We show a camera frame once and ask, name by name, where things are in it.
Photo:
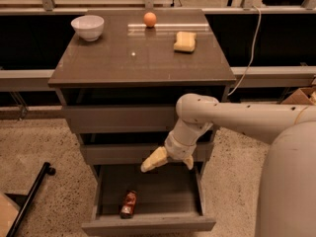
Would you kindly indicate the white bowl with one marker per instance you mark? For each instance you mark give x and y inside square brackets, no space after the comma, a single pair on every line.
[88,27]

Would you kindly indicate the wooden board corner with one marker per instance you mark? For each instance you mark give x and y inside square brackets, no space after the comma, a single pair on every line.
[8,212]

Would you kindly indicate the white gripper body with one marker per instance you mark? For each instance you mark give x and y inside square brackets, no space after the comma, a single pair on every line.
[178,150]

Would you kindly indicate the cardboard box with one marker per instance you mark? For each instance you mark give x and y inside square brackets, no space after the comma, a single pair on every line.
[302,96]

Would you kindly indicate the black metal bar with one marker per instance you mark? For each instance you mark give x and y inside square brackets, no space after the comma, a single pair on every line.
[24,201]

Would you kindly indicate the orange fruit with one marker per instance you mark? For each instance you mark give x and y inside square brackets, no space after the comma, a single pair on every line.
[150,19]

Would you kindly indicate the grey top drawer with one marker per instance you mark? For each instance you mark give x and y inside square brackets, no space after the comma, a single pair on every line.
[117,119]

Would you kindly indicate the grey middle drawer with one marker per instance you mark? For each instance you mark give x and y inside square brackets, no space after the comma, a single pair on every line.
[109,154]

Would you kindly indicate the yellow sponge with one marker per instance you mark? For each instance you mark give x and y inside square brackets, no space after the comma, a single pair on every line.
[185,41]

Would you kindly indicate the grey drawer cabinet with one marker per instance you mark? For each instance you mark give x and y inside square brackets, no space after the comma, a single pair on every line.
[131,65]

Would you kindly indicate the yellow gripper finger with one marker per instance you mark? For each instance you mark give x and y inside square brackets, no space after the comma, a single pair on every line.
[189,161]
[156,159]

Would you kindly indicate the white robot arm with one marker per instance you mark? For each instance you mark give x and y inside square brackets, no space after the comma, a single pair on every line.
[287,194]

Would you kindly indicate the grey open bottom drawer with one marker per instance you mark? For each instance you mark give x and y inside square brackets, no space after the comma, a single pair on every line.
[169,199]

